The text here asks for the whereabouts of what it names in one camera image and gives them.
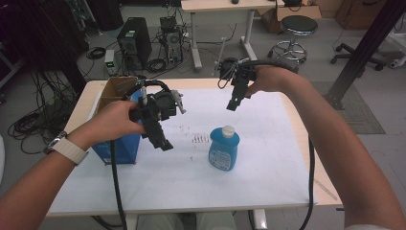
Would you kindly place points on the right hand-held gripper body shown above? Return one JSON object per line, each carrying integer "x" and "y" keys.
{"x": 241, "y": 73}

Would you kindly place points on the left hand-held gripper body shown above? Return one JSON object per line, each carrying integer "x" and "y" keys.
{"x": 164, "y": 103}

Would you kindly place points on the blue cardboard box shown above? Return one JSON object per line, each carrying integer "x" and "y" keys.
{"x": 123, "y": 150}

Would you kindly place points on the blue bottle with white cap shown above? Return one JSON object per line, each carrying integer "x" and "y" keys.
{"x": 223, "y": 151}

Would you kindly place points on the person's right hand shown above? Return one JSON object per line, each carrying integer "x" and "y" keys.
{"x": 277, "y": 80}

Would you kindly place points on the person's left hand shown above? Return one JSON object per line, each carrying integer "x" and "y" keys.
{"x": 110, "y": 121}

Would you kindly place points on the open computer case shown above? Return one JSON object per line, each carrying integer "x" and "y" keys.
{"x": 172, "y": 40}

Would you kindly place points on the grey power supply unit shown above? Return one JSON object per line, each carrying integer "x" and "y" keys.
{"x": 110, "y": 62}

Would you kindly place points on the black computer tower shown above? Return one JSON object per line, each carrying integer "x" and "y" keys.
{"x": 134, "y": 41}

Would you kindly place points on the white desk with wooden top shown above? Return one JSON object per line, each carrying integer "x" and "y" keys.
{"x": 223, "y": 5}

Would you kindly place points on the black round stool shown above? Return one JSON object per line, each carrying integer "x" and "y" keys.
{"x": 298, "y": 25}

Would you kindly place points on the brown cardboard box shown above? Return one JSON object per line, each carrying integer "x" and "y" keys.
{"x": 297, "y": 12}

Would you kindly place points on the white table leg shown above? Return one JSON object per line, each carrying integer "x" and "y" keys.
{"x": 130, "y": 222}
{"x": 260, "y": 219}

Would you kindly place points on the black office chair base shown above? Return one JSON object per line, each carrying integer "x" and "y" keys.
{"x": 354, "y": 56}

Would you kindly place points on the grey floor mat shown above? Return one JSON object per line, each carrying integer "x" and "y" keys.
{"x": 357, "y": 111}

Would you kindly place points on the brown wooden cabinet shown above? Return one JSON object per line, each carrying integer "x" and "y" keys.
{"x": 360, "y": 14}

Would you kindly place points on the black metal post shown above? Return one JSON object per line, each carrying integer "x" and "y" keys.
{"x": 360, "y": 54}

